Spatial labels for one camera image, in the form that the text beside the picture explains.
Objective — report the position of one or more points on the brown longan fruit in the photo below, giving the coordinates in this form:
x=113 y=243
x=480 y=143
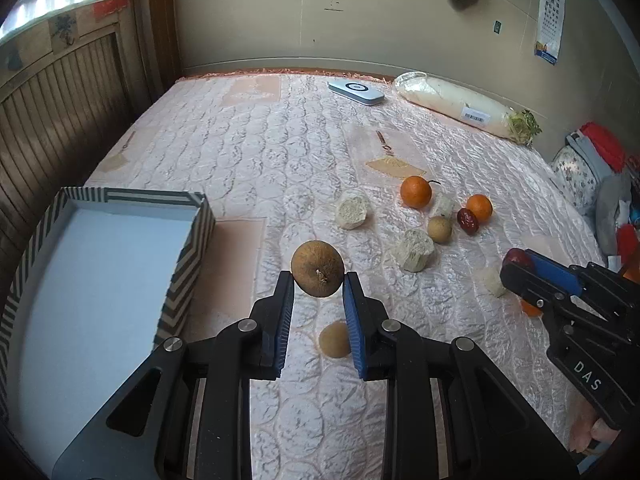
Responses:
x=317 y=268

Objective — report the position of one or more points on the right human hand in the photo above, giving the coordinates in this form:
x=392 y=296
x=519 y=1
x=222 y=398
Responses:
x=588 y=426

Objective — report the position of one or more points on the brown longan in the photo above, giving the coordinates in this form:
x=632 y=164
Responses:
x=334 y=340
x=439 y=228

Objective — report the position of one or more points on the small orange tangerine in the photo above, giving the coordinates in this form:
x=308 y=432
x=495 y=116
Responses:
x=481 y=207

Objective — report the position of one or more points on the pile of clothes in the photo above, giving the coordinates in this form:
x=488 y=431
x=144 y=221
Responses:
x=594 y=173

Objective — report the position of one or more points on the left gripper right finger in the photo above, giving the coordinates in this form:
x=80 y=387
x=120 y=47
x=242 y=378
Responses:
x=373 y=349

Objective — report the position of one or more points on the striped cardboard box tray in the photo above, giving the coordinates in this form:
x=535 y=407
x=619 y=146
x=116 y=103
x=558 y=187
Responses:
x=108 y=274

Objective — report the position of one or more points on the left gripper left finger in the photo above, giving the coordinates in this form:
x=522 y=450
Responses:
x=269 y=345

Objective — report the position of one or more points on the eye chart poster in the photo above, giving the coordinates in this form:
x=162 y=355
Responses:
x=549 y=30

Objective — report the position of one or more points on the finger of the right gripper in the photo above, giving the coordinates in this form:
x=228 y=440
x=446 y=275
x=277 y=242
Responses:
x=555 y=273
x=526 y=284

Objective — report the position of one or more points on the large orange with stem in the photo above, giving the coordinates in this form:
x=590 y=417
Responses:
x=416 y=192

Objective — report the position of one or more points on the white blue flat device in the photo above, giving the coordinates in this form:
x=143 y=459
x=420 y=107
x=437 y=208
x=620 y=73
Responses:
x=356 y=91

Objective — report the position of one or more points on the dark red jujube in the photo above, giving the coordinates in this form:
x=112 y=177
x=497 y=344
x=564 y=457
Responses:
x=467 y=221

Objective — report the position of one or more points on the pink quilted bedspread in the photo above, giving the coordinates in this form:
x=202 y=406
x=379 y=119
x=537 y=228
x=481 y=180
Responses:
x=285 y=149

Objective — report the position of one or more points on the wrapped white daikon radish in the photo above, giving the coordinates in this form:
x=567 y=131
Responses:
x=468 y=106

